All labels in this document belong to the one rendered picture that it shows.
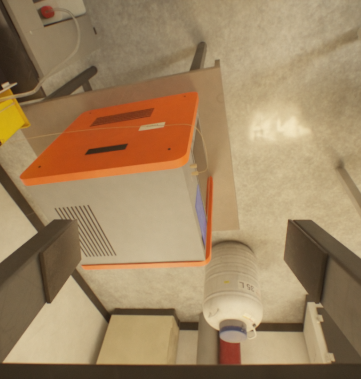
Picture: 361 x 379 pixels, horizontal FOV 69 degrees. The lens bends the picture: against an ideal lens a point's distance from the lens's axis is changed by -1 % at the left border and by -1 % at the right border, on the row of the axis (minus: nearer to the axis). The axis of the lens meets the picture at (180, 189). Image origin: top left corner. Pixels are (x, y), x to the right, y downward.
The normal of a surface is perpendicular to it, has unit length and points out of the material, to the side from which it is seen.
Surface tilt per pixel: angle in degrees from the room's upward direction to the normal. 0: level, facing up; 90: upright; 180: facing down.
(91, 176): 0
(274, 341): 90
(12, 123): 93
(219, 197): 0
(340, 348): 90
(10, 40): 0
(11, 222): 90
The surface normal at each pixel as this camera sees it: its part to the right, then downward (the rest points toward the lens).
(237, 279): 0.07, -0.77
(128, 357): -0.21, -0.78
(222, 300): -0.45, -0.45
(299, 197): -0.11, 0.62
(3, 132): 0.98, -0.11
